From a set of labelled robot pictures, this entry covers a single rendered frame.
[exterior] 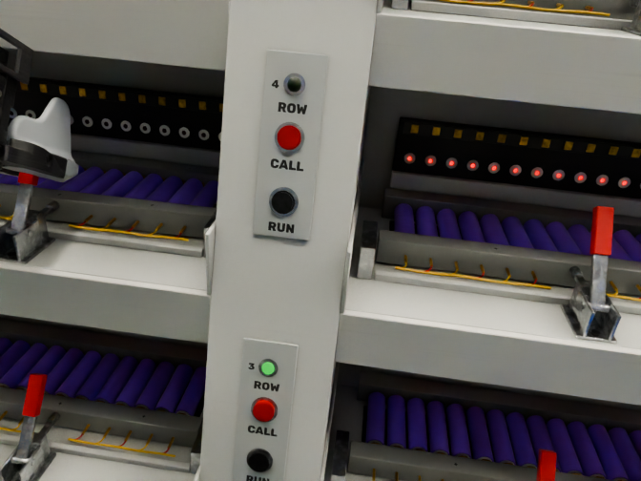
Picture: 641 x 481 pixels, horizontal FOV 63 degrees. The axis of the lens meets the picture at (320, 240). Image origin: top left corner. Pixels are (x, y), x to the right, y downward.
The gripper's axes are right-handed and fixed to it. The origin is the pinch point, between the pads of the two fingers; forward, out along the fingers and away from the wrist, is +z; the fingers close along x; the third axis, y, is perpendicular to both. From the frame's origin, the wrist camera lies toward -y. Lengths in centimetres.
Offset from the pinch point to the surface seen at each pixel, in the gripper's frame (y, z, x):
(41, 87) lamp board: 9.5, 8.9, 7.3
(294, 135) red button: 3.9, -7.2, -21.0
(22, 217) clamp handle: -3.7, -2.5, -0.3
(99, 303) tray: -9.4, -2.5, -7.3
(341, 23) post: 11.0, -8.4, -23.2
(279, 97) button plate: 6.1, -7.4, -19.8
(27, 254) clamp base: -6.5, -2.3, -1.0
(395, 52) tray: 9.9, -7.5, -26.9
